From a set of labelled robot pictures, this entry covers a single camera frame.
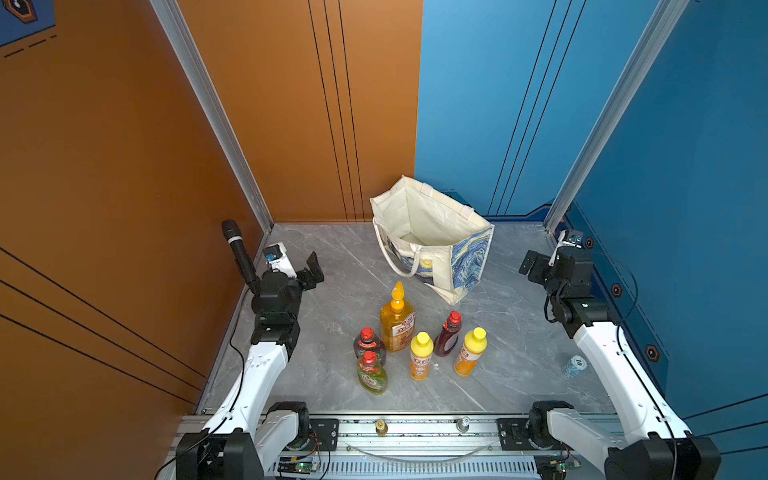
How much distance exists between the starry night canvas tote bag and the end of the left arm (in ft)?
0.79

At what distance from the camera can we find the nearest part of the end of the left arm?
71cm

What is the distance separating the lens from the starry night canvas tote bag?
84 centimetres
